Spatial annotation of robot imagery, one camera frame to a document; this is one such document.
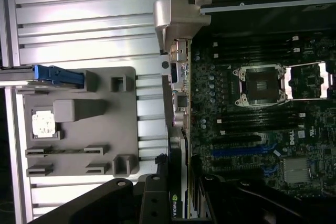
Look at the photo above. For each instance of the green motherboard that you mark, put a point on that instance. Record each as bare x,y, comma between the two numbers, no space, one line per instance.
323,119

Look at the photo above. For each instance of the silver CPU chip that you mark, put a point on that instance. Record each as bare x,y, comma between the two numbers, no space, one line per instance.
43,124

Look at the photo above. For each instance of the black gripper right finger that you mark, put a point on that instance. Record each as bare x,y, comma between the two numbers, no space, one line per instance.
218,203

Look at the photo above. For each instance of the grey parts rack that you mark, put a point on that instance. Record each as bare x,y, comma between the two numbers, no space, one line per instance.
118,129

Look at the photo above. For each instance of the green RAM stick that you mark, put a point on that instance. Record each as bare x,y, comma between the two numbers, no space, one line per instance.
65,151

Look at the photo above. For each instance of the open black PC case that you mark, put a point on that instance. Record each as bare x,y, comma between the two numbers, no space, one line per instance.
262,1

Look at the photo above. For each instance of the black RAM slot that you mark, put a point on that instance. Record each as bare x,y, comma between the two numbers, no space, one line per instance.
257,38
262,131
257,55
257,44
262,115
262,126
262,121
257,50

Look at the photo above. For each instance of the grey corner fixture block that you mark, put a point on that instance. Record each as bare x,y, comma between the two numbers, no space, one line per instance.
160,24

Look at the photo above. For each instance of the blue expansion slot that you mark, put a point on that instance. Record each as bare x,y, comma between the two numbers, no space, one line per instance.
236,152

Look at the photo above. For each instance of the hard disk with blue rails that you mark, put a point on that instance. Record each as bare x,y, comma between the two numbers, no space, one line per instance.
57,75

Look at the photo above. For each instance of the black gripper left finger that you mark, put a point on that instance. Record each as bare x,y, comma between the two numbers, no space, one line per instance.
155,197

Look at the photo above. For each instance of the CPU socket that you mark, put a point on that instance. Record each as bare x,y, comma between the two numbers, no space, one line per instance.
260,85

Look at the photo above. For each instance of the silver chipset heatsink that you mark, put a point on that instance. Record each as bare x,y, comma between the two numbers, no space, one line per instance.
297,170

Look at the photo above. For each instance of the aluminium frame profile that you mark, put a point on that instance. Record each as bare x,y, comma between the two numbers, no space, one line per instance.
10,24

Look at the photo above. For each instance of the long black expansion slot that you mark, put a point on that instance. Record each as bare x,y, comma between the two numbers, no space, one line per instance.
236,140

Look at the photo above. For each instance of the metal socket cover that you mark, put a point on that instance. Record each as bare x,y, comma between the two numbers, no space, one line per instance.
309,81

